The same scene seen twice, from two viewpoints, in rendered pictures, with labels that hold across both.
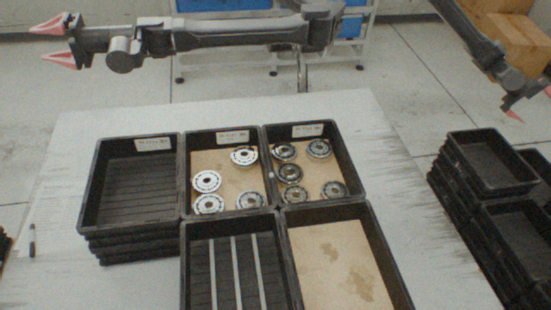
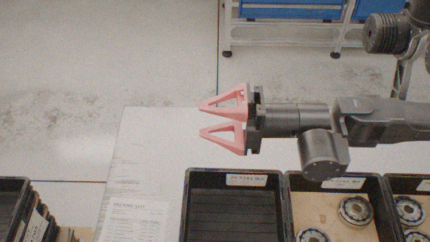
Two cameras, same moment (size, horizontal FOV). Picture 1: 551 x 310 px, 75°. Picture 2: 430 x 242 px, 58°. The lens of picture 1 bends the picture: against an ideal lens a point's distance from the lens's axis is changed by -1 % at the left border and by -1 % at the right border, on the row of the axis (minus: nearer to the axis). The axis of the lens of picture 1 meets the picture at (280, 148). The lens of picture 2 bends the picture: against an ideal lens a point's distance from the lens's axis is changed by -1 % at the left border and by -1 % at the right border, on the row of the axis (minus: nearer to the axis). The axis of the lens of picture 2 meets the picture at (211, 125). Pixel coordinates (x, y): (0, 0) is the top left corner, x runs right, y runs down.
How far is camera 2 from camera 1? 50 cm
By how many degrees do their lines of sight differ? 11
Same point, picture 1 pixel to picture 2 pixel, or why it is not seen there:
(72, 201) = (144, 227)
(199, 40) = (417, 134)
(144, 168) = (232, 207)
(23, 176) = (66, 150)
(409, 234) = not seen: outside the picture
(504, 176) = not seen: outside the picture
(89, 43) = (272, 130)
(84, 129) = (152, 132)
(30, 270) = not seen: outside the picture
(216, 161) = (318, 210)
